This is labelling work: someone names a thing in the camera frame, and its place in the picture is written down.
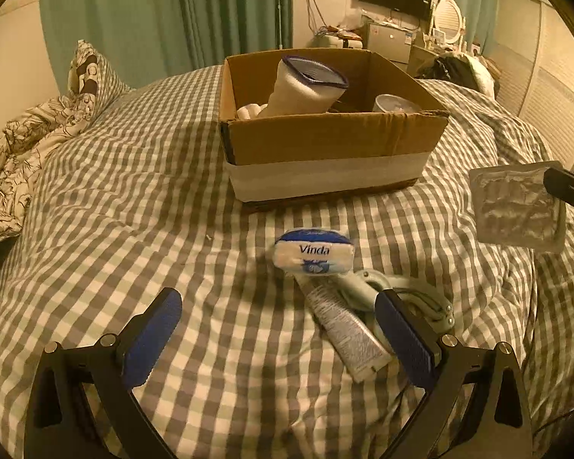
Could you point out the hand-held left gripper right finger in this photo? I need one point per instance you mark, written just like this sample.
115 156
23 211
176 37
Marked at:
406 339

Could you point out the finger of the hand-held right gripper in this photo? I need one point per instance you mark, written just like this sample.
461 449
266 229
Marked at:
567 186

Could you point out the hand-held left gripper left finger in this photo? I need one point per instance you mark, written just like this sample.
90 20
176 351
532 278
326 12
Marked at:
153 339

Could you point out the clear plastic packet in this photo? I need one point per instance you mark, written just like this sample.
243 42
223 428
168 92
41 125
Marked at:
512 205

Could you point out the cardboard box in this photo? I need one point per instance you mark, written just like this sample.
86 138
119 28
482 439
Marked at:
325 153

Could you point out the pale green hand tool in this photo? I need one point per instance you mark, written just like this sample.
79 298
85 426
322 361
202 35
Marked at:
414 296

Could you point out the white and grey tube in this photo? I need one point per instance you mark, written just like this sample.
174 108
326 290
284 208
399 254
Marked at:
349 334

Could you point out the white wardrobe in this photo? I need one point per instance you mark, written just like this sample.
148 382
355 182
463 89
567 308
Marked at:
540 71

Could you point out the blue and white tissue pack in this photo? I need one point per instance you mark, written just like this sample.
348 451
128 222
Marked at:
313 251

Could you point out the grey checked blanket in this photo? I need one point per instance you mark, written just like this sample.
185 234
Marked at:
148 201

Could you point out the dark clothing pile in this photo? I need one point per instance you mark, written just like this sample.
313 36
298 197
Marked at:
452 74

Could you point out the clear plastic cup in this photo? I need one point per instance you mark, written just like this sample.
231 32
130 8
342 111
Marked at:
396 104

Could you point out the round white vanity mirror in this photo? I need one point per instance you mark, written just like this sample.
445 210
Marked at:
448 21

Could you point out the grey mini fridge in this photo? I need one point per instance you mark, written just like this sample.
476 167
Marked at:
392 40

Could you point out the floral patterned quilt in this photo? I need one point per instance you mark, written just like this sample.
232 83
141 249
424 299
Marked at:
38 138

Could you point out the white container with blue rim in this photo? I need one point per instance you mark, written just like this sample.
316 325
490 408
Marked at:
296 88

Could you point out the white desk appliance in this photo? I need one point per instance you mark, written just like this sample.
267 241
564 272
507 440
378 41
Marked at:
335 38

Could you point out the green curtain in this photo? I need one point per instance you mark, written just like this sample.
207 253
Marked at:
148 14

